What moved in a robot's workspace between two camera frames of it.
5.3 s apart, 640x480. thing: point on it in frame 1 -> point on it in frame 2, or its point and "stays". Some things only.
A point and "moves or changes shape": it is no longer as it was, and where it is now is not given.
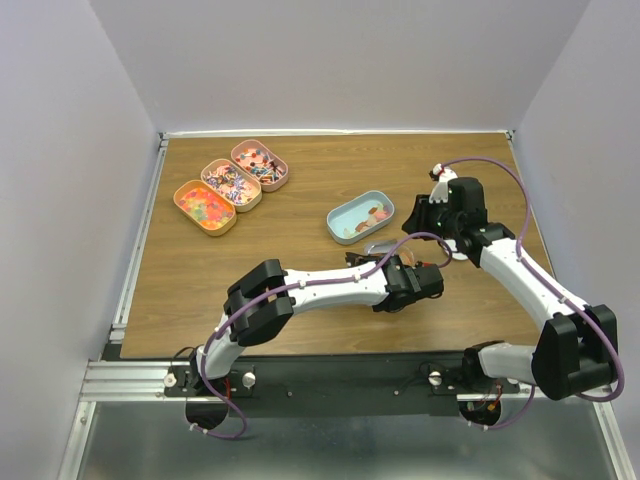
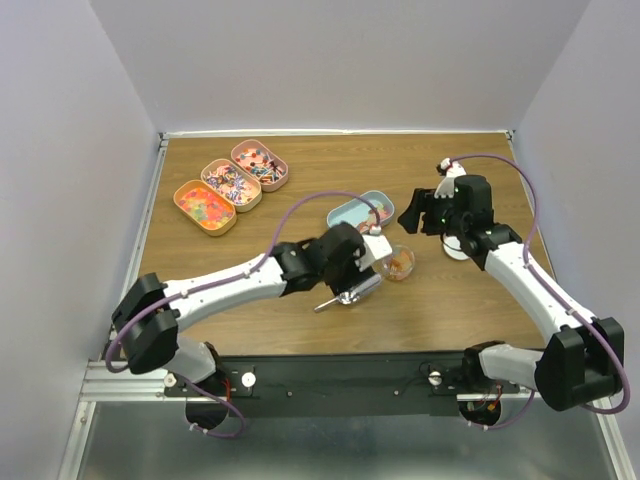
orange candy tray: [206, 208] stays
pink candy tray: [251, 155] stays
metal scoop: [379, 247] moves or changes shape
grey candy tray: [360, 217] stays
